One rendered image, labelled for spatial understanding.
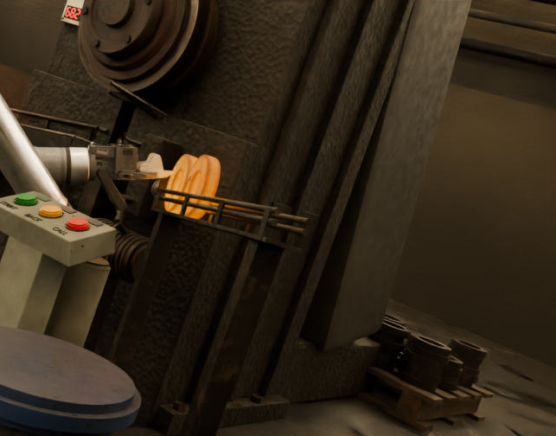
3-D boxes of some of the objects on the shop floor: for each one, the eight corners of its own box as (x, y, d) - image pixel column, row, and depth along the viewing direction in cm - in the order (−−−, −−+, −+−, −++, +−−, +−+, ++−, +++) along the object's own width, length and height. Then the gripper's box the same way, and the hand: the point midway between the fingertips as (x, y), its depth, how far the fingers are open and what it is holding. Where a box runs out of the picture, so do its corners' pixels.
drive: (225, 321, 421) (341, -3, 412) (381, 400, 371) (517, 33, 362) (82, 314, 332) (226, -100, 323) (263, 416, 282) (439, -69, 274)
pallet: (214, 323, 407) (244, 241, 405) (297, 329, 475) (323, 259, 473) (423, 431, 341) (459, 334, 338) (484, 419, 408) (515, 339, 406)
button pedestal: (-52, 475, 166) (45, 193, 163) (21, 535, 154) (127, 231, 151) (-125, 486, 153) (-20, 179, 150) (-51, 553, 140) (64, 219, 137)
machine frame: (88, 307, 347) (225, -84, 338) (289, 419, 291) (459, -48, 282) (-57, 298, 285) (105, -181, 276) (161, 438, 228) (374, -159, 220)
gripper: (91, 147, 193) (178, 149, 201) (86, 144, 201) (169, 145, 209) (91, 182, 194) (176, 182, 202) (86, 177, 203) (169, 178, 210)
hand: (168, 175), depth 205 cm, fingers closed
